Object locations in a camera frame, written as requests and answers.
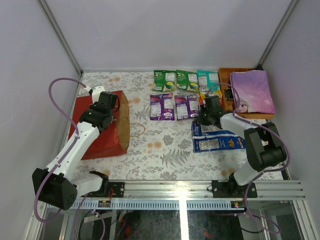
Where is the Fox's candy bag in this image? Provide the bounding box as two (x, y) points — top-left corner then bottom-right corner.
(198, 90), (223, 105)

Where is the purple Fox's candy packet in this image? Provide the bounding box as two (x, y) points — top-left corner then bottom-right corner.
(174, 94), (200, 121)

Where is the blue Doritos chip bag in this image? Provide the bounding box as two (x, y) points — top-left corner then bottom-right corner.
(191, 120), (246, 153)

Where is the red brown paper bag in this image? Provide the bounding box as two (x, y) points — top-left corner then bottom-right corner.
(72, 90), (133, 160)

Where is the teal snack packet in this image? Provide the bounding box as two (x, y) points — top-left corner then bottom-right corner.
(196, 70), (219, 92)

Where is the green snack packet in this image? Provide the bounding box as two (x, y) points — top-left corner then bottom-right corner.
(152, 70), (176, 93)
(175, 70), (199, 93)

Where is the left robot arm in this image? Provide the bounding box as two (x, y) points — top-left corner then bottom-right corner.
(32, 91), (120, 210)

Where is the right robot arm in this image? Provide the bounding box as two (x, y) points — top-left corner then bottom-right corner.
(198, 95), (290, 198)

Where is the purple Frozen cloth bag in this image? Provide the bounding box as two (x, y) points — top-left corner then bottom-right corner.
(230, 70), (276, 115)

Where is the orange wooden tray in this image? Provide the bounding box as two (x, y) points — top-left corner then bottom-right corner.
(218, 67), (275, 120)

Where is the small black object in tray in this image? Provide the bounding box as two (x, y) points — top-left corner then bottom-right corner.
(224, 88), (234, 101)

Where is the floral table mat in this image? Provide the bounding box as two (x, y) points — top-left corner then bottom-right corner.
(73, 72), (247, 180)

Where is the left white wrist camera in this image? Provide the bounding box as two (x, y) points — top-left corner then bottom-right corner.
(84, 85), (105, 103)

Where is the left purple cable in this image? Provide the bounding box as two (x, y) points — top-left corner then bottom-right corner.
(33, 77), (107, 240)

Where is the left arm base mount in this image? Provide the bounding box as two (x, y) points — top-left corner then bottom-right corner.
(87, 182), (125, 199)

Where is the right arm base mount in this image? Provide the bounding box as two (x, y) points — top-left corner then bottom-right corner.
(207, 173), (248, 199)

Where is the aluminium front rail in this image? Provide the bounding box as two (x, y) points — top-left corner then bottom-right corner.
(69, 180), (305, 211)

